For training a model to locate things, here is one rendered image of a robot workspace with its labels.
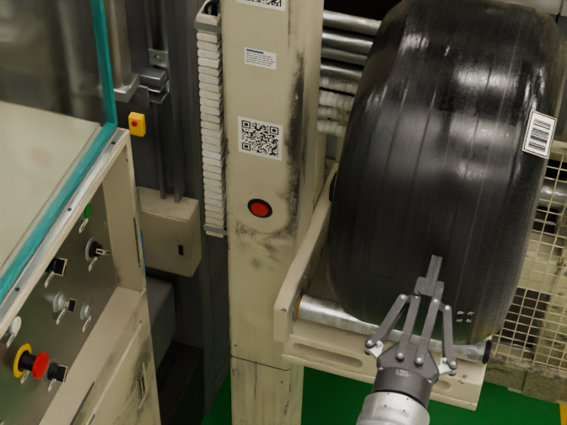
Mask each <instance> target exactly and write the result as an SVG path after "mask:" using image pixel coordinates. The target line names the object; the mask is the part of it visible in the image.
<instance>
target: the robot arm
mask: <svg viewBox="0 0 567 425"><path fill-rule="evenodd" d="M442 258H443V257H440V256H434V255H432V257H431V261H430V264H429V270H428V272H427V276H426V278H425V277H419V278H418V279H417V282H416V286H415V289H414V291H413V294H412V295H409V296H406V295H405V294H400V295H399V296H398V298H397V300H396V302H395V303H394V305H393V306H392V307H391V309H390V311H389V313H388V314H387V316H386V318H385V319H384V320H383V322H382V323H381V326H380V327H379V329H378V330H377V332H376V333H375V334H374V335H373V336H371V337H370V338H368V339H367V340H366V341H365V345H364V353H365V354H366V355H371V356H372V357H373V358H374V359H375V360H376V367H377V374H376V377H375V382H374V384H373V388H372V391H371V394H370V395H368V396H366V397H365V399H364V404H363V407H362V409H361V413H360V414H359V417H358V420H357V423H356V425H429V413H428V412H427V408H428V404H429V398H430V395H431V391H432V388H433V385H434V384H435V383H436V382H437V381H438V379H439V377H440V376H443V375H447V374H448V375H449V376H451V377H453V376H455V375H456V371H457V367H458V362H457V360H456V357H455V355H454V353H453V338H452V314H451V306H450V305H448V304H446V305H444V304H443V303H441V297H442V294H443V290H444V286H445V285H444V282H441V281H438V278H439V275H440V269H441V263H442ZM419 306H424V307H427V308H429V311H428V314H427V317H426V321H425V323H424V329H423V332H422V336H421V338H420V342H419V344H412V343H411V342H410V341H411V337H412V334H413V328H414V325H415V322H416V319H417V315H418V312H419ZM408 308H409V309H408ZM405 309H408V314H407V318H406V321H405V324H404V327H403V331H402V335H401V338H400V342H397V343H396V344H394V345H393V346H391V347H389V348H388V349H386V350H385V351H384V352H382V350H383V344H384V343H385V341H386V339H387V337H389V335H390V333H391V332H392V330H393V328H394V326H395V325H396V323H397V322H398V320H399V319H400V317H401V315H402V313H403V311H404V310H405ZM437 315H438V316H440V317H441V335H442V359H441V360H440V366H439V367H437V365H436V363H435V361H434V359H433V357H432V354H431V352H430V351H429V349H428V348H429V343H430V339H431V336H432V333H433V329H434V326H435V321H436V317H437Z"/></svg>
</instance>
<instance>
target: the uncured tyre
mask: <svg viewBox="0 0 567 425"><path fill-rule="evenodd" d="M566 73H567V38H566V36H565V35H564V33H563V32H562V30H561V29H560V27H558V25H557V24H556V23H555V21H554V19H553V18H552V17H551V16H550V15H548V14H546V13H544V12H542V11H540V10H538V9H536V8H533V7H528V6H523V5H519V4H514V3H505V2H501V1H495V0H403V1H401V2H400V3H398V4H397V5H395V6H394V7H392V8H390V10H389V11H388V12H387V13H386V15H385V17H384V19H383V20H382V22H381V25H380V27H379V29H378V30H377V33H376V35H375V38H374V40H373V43H372V46H371V48H370V52H369V55H368V57H367V60H366V63H365V65H364V70H363V72H362V75H361V79H360V81H359V86H358V88H357V91H356V95H355V97H354V102H353V106H352V109H351V112H350V116H349V119H348V125H347V129H346V132H345V136H344V139H343V146H342V151H341V155H340V159H339V163H338V168H337V176H336V181H335V186H334V192H333V198H332V210H331V217H330V223H329V230H328V238H327V284H328V287H329V288H330V289H331V291H332V293H333V294H334V296H335V297H336V299H337V301H338V302H339V303H340V304H341V306H342V307H343V309H344V311H345V312H346V313H348V314H349V315H352V316H353V317H354V318H356V319H358V320H360V321H362V322H365V323H369V324H372V325H378V326H381V323H382V322H383V320H384V319H385V318H386V316H387V314H388V313H389V311H390V309H391V308H392V306H393V305H394V303H395V302H396V300H397V298H398V296H399V295H400V294H405V295H406V296H409V295H412V294H413V291H414V289H415V286H416V282H417V279H418V278H419V277H425V278H426V276H427V272H428V270H429V264H430V261H431V257H432V255H434V256H440V257H443V258H442V263H441V269H440V275H439V278H438V281H441V282H444V285H445V286H444V290H443V294H442V297H441V303H442V304H444V305H446V304H448V305H450V306H451V314H452V338H453V345H474V344H476V343H478V342H480V341H482V340H483V339H485V338H487V337H489V336H492V335H493V334H494V333H496V332H498V331H500V328H501V326H502V325H503V323H504V320H505V317H506V316H507V313H508V311H509V309H510V306H511V304H512V302H513V299H514V297H515V294H516V289H517V285H518V282H519V279H520V275H521V270H522V267H523V263H524V260H525V256H526V252H527V247H528V244H529V240H530V237H531V233H532V226H533V223H534V219H535V216H536V212H537V206H538V203H539V198H540V195H541V191H542V188H543V181H544V177H545V174H546V169H547V166H548V159H549V155H550V152H551V147H552V144H553V139H554V133H555V129H556V125H557V121H556V125H555V128H554V132H553V139H552V143H551V147H550V150H549V155H548V159H545V158H542V157H539V156H537V155H535V154H532V153H528V152H525V151H522V146H523V142H524V138H525V135H526V131H527V124H528V121H529V116H530V113H531V110H534V111H536V112H539V113H541V114H544V115H546V116H551V117H553V118H555V119H557V120H558V117H559V109H560V106H561V101H562V97H563V92H564V84H565V79H566ZM361 271H364V272H370V273H374V274H377V275H381V276H385V277H391V278H395V279H398V280H402V281H405V282H406V283H404V282H398V281H394V280H391V279H387V278H383V277H377V276H373V275H370V274H366V273H363V272H361ZM456 309H472V310H476V311H477V312H476V315H475V319H474V323H473V324H458V323H455V322H454V319H455V314H456Z"/></svg>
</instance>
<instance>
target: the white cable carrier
mask: <svg viewBox="0 0 567 425"><path fill-rule="evenodd" d="M209 1H211V0H207V1H206V2H205V3H204V4H203V6H202V8H201V9H200V11H199V12H198V14H197V17H196V21H197V22H200V23H205V24H212V25H217V26H221V27H222V19H221V14H220V7H219V3H218V4H217V8H216V9H215V10H214V11H213V8H212V6H211V5H210V6H209V7H208V11H207V12H205V13H203V12H204V6H205V4H206V3H207V2H209ZM197 30H198V29H197ZM197 38H198V41H197V47H198V48H199V49H198V51H197V55H198V56H199V58H198V64H200V65H199V67H198V71H199V72H200V73H199V76H198V78H199V80H200V83H199V88H200V92H199V95H200V96H201V98H200V104H201V107H200V111H201V112H202V113H201V119H202V121H201V126H202V130H201V133H202V148H203V150H202V155H203V157H202V162H203V166H202V168H203V169H204V171H203V176H204V178H203V183H205V184H204V190H205V191H204V196H205V198H204V202H205V209H206V211H205V215H206V218H205V221H206V225H207V226H210V227H214V228H217V229H224V227H226V228H227V214H226V181H225V142H224V85H223V52H222V34H219V33H214V32H210V31H206V30H198V32H197ZM206 234H209V235H213V236H217V237H220V238H223V237H224V235H223V234H216V233H213V232H209V231H206Z"/></svg>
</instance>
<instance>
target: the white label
mask: <svg viewBox="0 0 567 425"><path fill-rule="evenodd" d="M556 121H557V119H555V118H553V117H551V116H546V115H544V114H541V113H539V112H536V111H534V110H531V113H530V116H529V121H528V124H527V128H526V135H525V138H524V142H523V146H522V151H525V152H528V153H532V154H535V155H537V156H539V157H542V158H545V159H548V155H549V150H550V147H551V143H552V139H553V135H554V128H555V125H556Z"/></svg>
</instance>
